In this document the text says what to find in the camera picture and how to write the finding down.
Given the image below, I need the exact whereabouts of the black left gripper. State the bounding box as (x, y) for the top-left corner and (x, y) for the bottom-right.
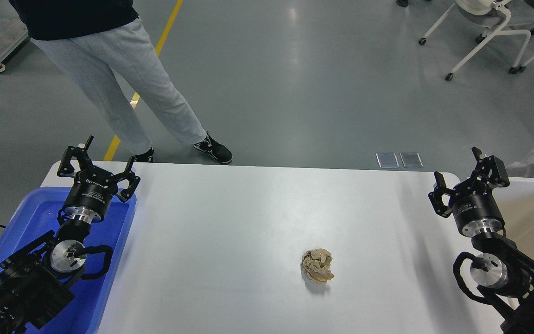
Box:
(57, 136), (141, 223)

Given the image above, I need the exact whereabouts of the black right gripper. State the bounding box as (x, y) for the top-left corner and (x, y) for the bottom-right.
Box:
(428, 147), (510, 238)

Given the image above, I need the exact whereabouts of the brown paper ball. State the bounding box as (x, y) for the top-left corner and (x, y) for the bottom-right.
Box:
(301, 249), (335, 284)

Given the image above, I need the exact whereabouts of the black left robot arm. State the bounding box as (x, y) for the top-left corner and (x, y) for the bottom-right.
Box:
(0, 136), (140, 334)

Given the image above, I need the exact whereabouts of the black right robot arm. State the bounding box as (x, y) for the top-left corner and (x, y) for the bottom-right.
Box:
(428, 147), (534, 334)

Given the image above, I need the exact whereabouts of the right metal floor plate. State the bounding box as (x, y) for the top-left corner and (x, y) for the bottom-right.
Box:
(399, 152), (424, 169)

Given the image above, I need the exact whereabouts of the metal floor plate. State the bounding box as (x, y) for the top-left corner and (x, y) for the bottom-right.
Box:
(399, 152), (424, 169)
(375, 152), (399, 169)

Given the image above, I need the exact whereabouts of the blue plastic bin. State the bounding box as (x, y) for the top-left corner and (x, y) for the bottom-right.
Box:
(0, 187), (137, 334)

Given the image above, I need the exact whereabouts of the left metal floor plate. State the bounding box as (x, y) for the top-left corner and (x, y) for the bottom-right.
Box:
(375, 152), (399, 169)

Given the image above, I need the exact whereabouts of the person in grey trousers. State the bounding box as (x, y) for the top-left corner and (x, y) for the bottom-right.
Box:
(10, 0), (233, 164)

